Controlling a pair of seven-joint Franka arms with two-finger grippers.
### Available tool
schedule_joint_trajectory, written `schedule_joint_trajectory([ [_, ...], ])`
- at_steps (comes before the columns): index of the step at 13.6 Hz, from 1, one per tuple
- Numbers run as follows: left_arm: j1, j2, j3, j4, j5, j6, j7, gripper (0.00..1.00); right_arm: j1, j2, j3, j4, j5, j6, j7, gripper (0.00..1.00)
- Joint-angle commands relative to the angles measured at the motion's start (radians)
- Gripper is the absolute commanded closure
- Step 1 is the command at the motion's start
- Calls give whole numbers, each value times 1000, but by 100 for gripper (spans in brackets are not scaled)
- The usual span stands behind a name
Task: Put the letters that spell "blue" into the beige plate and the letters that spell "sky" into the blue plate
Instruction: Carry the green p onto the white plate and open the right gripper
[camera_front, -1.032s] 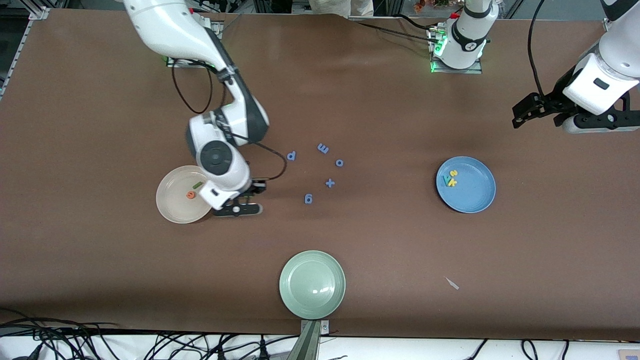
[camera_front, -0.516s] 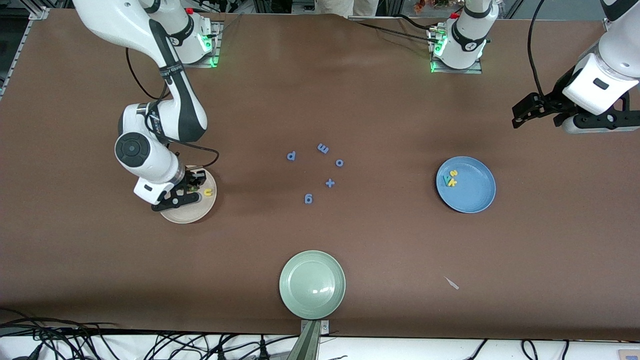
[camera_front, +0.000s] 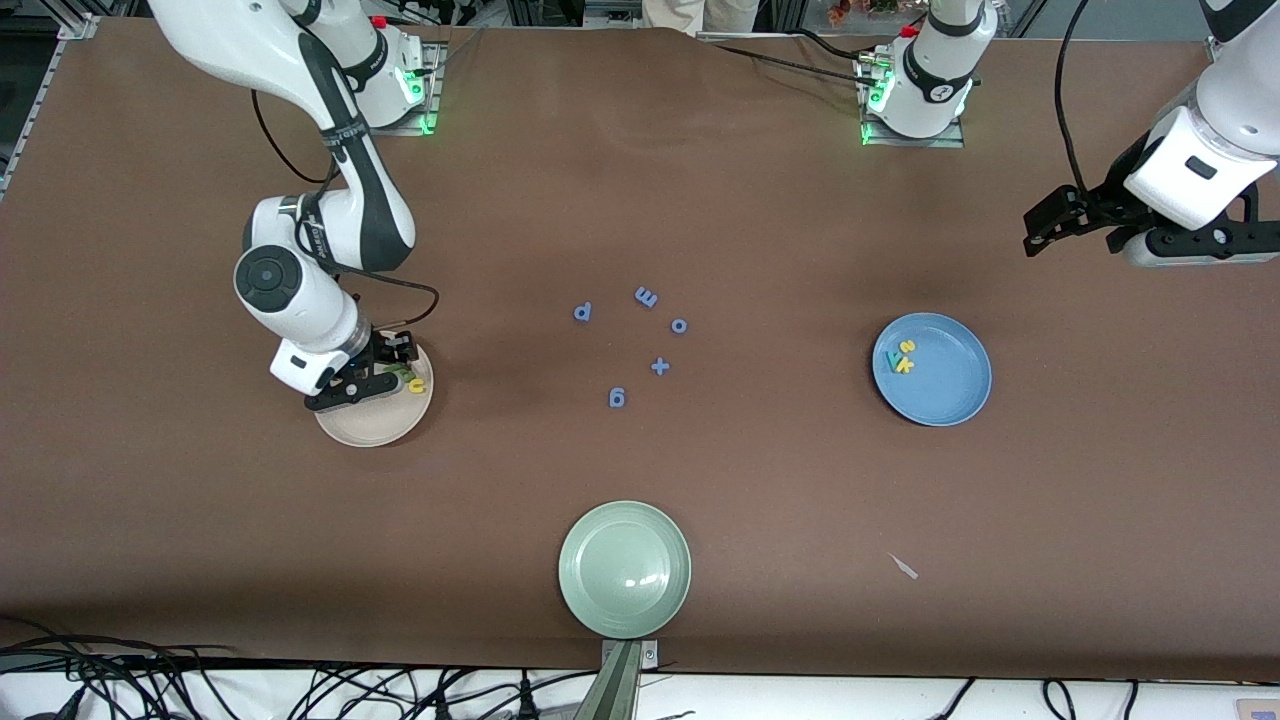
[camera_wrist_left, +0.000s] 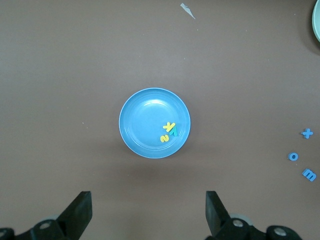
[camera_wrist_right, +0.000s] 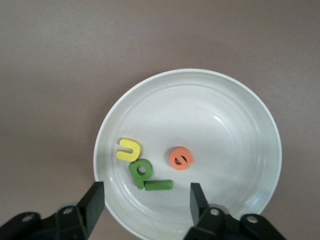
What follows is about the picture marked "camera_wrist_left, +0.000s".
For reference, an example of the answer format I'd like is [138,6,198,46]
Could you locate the blue round plate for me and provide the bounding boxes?
[118,87,192,160]

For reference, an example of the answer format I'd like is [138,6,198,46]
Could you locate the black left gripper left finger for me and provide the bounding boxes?
[0,191,93,240]

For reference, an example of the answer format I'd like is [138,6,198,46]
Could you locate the blue letter m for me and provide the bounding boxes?
[300,167,318,182]

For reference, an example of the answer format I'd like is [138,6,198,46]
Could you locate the blue plus sign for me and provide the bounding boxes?
[300,128,314,140]

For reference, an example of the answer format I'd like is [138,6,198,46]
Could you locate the yellow letter k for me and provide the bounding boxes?
[162,121,177,133]

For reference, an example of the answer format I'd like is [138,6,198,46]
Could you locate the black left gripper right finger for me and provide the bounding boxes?
[205,191,303,240]

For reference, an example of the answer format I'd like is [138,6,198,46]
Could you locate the pale green round plate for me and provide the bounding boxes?
[312,0,320,42]

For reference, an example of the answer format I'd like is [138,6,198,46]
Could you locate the white tape scrap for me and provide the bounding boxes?
[179,2,196,20]

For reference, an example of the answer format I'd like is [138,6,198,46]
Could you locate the teal letter y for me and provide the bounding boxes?
[168,124,179,138]

